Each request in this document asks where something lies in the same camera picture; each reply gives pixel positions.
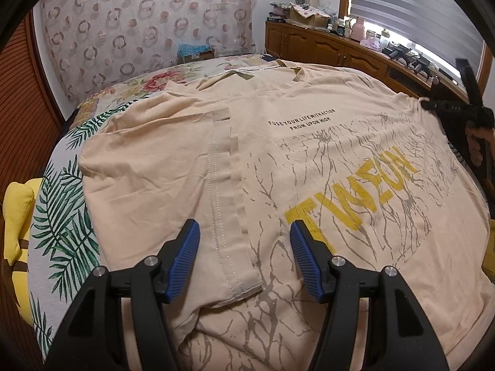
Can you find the pink circle pattern curtain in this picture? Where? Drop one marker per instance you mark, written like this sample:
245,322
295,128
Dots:
93,44

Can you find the person's right hand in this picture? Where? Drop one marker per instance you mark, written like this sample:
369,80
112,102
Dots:
478,140

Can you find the palm leaf print blanket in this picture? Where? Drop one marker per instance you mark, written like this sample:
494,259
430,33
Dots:
63,248

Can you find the yellow pikachu plush toy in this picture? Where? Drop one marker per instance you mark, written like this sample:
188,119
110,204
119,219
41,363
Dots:
17,212

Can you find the pink bottle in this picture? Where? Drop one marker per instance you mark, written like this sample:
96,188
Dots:
358,32

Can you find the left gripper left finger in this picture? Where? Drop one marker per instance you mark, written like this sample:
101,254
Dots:
118,310

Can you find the cardboard box with blue items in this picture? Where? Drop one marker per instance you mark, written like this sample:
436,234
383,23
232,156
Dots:
191,53

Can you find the grey zebra window blind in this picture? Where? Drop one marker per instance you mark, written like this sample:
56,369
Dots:
440,26

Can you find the purple translucent container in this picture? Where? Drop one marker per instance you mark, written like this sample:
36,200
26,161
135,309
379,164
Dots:
372,40

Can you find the open cardboard box on cabinet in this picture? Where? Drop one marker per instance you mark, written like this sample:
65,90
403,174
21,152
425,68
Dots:
308,15

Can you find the floral quilt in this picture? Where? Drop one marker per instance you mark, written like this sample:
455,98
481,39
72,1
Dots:
147,84

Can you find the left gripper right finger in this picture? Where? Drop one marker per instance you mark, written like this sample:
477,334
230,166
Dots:
399,335

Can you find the wooden sideboard cabinet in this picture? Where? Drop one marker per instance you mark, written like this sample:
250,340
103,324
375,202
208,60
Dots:
297,44

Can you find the beige printed t-shirt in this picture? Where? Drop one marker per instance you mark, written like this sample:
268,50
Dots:
245,154

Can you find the brown louvered wardrobe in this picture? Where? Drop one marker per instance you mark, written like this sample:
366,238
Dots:
31,121

